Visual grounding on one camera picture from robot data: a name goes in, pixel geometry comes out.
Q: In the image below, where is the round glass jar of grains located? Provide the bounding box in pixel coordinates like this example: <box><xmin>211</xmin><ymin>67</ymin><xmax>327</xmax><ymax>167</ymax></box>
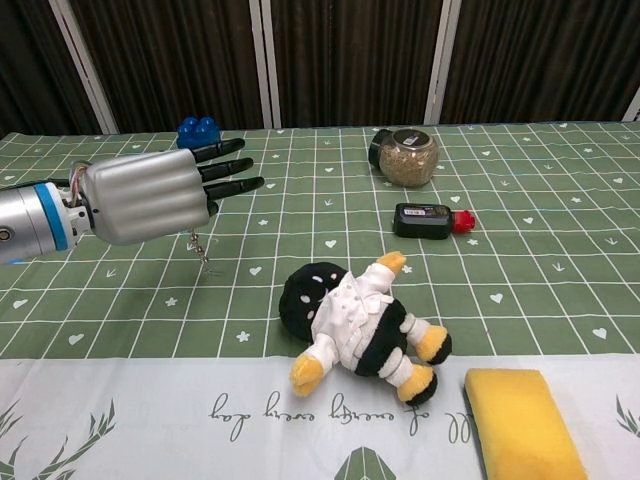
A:
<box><xmin>368</xmin><ymin>127</ymin><xmax>440</xmax><ymax>188</ymax></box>

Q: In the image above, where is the dark ribbed partition panel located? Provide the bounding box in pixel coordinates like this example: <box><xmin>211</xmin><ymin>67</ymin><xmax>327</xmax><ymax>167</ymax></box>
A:
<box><xmin>0</xmin><ymin>0</ymin><xmax>104</xmax><ymax>137</ymax></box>
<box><xmin>439</xmin><ymin>0</ymin><xmax>640</xmax><ymax>124</ymax></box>
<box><xmin>69</xmin><ymin>0</ymin><xmax>266</xmax><ymax>135</ymax></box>
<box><xmin>269</xmin><ymin>0</ymin><xmax>444</xmax><ymax>129</ymax></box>

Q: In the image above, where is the yellow sponge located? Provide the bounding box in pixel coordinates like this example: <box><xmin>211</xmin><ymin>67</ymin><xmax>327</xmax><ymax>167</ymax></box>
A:
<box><xmin>463</xmin><ymin>368</ymin><xmax>589</xmax><ymax>480</ymax></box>

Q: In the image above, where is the black and red device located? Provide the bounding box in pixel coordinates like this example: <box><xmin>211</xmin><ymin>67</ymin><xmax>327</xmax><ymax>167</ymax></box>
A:
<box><xmin>391</xmin><ymin>202</ymin><xmax>476</xmax><ymax>240</ymax></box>

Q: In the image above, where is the blue toy building block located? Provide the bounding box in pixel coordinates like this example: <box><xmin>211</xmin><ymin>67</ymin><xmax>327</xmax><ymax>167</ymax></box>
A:
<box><xmin>176</xmin><ymin>116</ymin><xmax>222</xmax><ymax>150</ymax></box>

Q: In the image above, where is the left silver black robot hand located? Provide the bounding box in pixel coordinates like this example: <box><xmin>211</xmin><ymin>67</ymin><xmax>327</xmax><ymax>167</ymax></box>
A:
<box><xmin>67</xmin><ymin>138</ymin><xmax>265</xmax><ymax>246</ymax></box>

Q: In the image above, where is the green checked tablecloth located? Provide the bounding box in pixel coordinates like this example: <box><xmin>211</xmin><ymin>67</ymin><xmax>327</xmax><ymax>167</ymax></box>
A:
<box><xmin>0</xmin><ymin>119</ymin><xmax>640</xmax><ymax>480</ymax></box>

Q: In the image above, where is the penguin plush toy white coat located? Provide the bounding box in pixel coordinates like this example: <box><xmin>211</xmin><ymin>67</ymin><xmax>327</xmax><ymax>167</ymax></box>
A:
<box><xmin>278</xmin><ymin>251</ymin><xmax>454</xmax><ymax>404</ymax></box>

